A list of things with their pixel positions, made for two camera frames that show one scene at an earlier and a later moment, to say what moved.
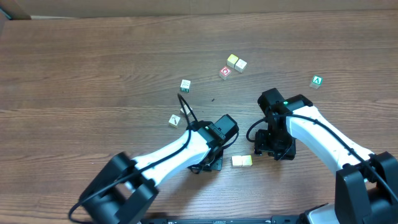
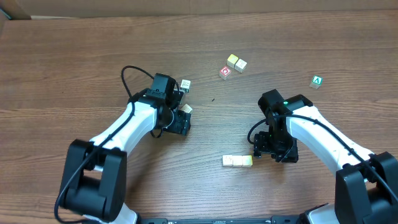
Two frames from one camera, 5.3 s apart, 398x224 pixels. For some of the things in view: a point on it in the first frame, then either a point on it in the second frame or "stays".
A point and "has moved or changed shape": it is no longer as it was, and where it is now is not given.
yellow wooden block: [247, 160] stays
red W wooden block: [237, 161] stays
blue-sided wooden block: [187, 110] stays
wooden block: [174, 121] has moved or changed shape
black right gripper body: [273, 148] stays
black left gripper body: [207, 165] to [181, 122]
